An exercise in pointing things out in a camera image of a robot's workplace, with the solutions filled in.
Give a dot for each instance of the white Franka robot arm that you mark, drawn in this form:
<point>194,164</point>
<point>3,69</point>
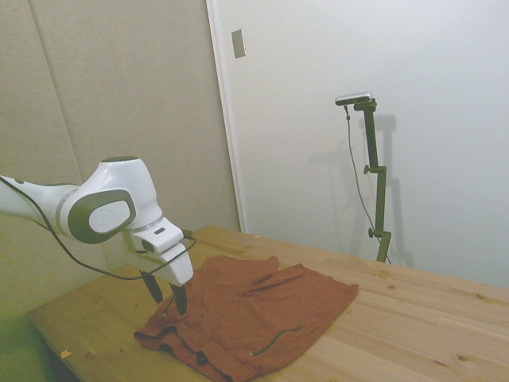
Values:
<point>119,179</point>

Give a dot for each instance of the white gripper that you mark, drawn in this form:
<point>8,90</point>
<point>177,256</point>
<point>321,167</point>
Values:
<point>179,267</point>

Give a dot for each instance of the grey wall switch plate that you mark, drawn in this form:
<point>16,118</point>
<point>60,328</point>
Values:
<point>238,44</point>

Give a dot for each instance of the dark green camera stand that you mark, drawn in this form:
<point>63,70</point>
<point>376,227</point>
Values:
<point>372,143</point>

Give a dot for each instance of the rust red shorts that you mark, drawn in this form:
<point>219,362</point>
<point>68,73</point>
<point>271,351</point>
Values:
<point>258,318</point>

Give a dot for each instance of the white door frame trim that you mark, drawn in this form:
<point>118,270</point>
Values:
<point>222,99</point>

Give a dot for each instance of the grey camera on stand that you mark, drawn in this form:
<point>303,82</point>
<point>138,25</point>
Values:
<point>354,98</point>

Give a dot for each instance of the small yellow tape scrap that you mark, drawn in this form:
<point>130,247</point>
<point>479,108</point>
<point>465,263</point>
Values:
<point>65,353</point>

